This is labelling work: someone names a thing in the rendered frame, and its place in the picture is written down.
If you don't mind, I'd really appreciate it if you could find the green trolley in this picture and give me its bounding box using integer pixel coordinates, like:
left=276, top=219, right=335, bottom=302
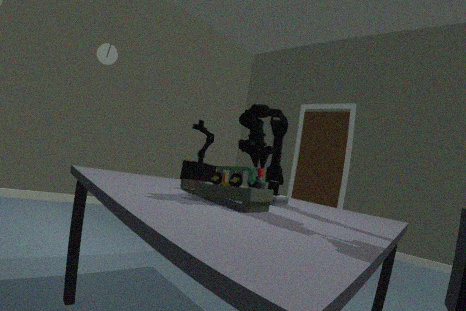
left=211, top=166, right=265, bottom=188

